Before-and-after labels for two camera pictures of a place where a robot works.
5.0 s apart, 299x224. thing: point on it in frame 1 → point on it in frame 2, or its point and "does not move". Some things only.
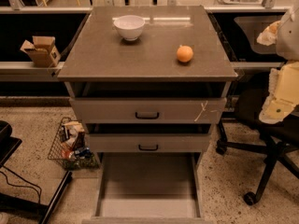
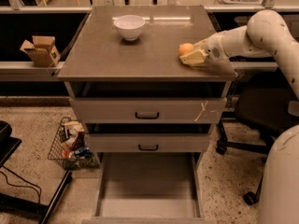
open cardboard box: x=42 y=50 does not move
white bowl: x=129 y=26 does not move
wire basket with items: x=69 y=149 does not move
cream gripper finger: x=269 y=35 → x=202 y=45
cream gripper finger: x=274 y=111 → x=194 y=58
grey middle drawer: x=149 y=143 does not move
